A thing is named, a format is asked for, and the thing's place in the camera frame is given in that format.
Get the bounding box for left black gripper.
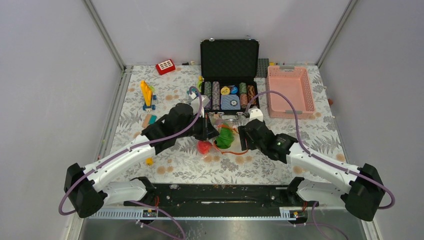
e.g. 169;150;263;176
176;111;221;142

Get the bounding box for clear orange-zip bag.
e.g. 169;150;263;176
196;118;248;156

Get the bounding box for green white bok choy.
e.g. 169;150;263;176
214;127;235;149

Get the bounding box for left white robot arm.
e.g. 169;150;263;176
58;94;219;218

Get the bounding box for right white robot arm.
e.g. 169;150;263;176
237;108;388;222

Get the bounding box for floral table mat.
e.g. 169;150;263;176
111;65;346;185

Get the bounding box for wooden teal toy blocks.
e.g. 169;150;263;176
141;114;157;129

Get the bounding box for green yellow toy figure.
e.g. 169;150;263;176
197;76;204;92

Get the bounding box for yellow blue toy cart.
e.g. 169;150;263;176
140;80;157;112

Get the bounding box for red white toy block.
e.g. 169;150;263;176
155;59;176;76

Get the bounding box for small yellow toy piece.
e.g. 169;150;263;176
145;157;154;166

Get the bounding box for pink plastic basket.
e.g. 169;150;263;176
265;65;316;119

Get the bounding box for black poker chip case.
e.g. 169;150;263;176
200;38;260;115

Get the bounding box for grey building baseplate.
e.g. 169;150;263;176
256;58;270;78

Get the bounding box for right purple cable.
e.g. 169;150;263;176
245;90;396;240

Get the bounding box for purple cable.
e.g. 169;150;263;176
58;86;204;240
245;90;396;240

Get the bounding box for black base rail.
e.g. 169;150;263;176
138;177;314;218

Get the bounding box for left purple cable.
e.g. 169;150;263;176
58;86;204;240

